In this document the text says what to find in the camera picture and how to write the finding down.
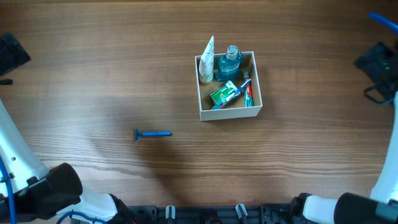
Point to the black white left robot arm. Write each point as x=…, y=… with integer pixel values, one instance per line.
x=30, y=191

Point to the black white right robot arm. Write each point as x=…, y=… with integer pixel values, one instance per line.
x=381, y=205

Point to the green white toothpaste tube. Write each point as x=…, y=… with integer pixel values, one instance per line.
x=248, y=99

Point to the white cardboard box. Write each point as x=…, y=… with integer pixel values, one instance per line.
x=235, y=108

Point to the green soap packet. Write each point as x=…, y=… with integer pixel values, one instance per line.
x=219, y=97

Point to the blue white toothbrush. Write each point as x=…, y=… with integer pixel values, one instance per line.
x=240, y=89

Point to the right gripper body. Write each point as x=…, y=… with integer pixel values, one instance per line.
x=378, y=59

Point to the blue mouthwash bottle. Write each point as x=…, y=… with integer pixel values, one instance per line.
x=228, y=65

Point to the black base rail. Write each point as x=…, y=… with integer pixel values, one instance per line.
x=238, y=214

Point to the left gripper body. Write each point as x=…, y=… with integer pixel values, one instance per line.
x=12, y=54

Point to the blue disposable razor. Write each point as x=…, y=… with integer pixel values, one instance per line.
x=138, y=134

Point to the white leaf-print tube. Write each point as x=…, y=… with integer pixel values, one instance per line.
x=206, y=66

